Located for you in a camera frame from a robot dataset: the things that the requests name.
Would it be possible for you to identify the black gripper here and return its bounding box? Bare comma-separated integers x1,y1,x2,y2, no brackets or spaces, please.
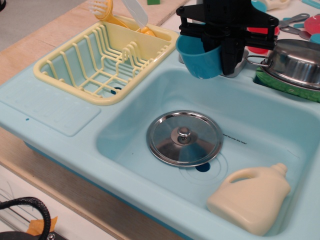
176,0,279,76

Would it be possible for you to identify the blue plastic cup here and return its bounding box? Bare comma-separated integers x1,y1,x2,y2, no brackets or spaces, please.
176,35,223,79

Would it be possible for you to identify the red plastic cup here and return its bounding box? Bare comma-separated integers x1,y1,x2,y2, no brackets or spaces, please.
247,26,280,55

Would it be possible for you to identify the light blue toy sink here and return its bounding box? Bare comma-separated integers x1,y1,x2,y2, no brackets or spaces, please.
0,23,320,240

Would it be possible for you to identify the grey toy faucet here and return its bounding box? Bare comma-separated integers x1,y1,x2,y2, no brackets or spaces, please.
178,48,249,79

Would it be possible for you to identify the blue plastic plate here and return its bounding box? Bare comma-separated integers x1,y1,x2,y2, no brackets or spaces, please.
251,0,267,13

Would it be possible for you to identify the grey toy utensil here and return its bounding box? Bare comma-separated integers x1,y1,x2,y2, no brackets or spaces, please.
278,13,310,35

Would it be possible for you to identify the steel pot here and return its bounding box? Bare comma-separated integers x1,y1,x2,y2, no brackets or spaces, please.
245,39,320,92

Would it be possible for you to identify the green block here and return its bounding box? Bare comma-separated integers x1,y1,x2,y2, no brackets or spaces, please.
147,0,161,6

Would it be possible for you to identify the round steel pot lid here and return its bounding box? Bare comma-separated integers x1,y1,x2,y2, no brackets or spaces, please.
146,110,224,168

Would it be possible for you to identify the yellow dish rack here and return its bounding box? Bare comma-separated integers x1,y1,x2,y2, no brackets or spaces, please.
33,16,179,106

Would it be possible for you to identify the yellow dish brush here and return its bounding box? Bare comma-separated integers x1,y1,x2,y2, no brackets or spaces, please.
89,0,129,29

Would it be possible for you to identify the cream detergent bottle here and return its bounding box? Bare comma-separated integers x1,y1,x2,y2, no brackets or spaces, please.
206,163,291,236

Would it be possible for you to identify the orange tape piece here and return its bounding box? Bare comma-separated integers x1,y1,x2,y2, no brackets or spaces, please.
26,216,58,236

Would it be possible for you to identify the black braided cable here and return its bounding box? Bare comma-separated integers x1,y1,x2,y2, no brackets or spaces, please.
0,196,52,240

